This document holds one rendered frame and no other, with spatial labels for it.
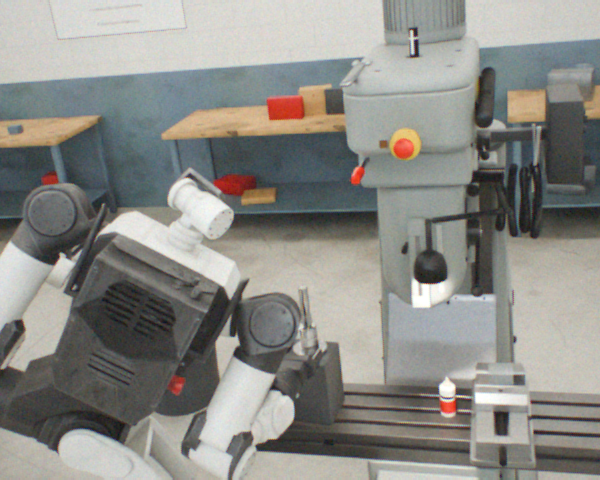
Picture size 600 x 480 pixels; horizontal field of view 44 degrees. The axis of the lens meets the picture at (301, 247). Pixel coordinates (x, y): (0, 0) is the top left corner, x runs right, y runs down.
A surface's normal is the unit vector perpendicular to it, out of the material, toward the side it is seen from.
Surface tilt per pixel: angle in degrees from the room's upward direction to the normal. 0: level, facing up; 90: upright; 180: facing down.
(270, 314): 67
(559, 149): 90
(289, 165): 90
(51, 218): 74
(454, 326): 62
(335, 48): 90
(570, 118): 90
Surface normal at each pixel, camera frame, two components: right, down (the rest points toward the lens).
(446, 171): -0.24, 0.40
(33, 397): 0.09, 0.38
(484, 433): -0.11, -0.91
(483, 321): -0.27, -0.06
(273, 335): -0.02, 0.00
